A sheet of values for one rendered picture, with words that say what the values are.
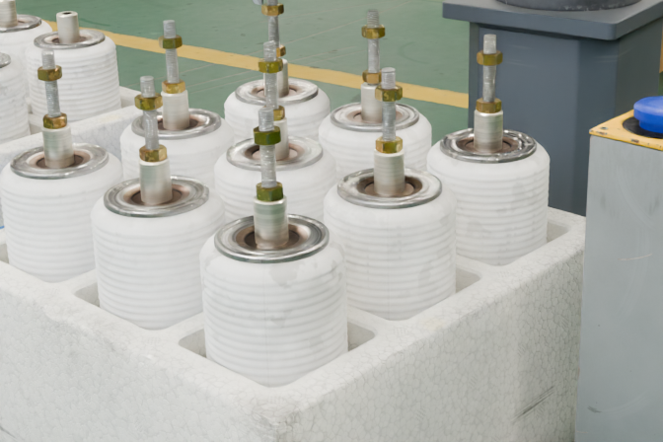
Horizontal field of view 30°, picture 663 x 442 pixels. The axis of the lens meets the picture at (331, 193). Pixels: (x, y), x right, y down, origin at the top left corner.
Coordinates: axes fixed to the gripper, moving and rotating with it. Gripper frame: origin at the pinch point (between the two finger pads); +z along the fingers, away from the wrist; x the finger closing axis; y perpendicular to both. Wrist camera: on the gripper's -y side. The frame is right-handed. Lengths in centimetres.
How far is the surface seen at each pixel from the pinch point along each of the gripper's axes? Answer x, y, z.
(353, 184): -16.1, 20.4, 9.5
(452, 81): 86, -31, 35
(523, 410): -9.4, 31.2, 28.1
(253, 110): -4.4, 1.5, 10.2
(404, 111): 0.3, 14.2, 9.6
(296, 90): 1.4, 1.9, 9.8
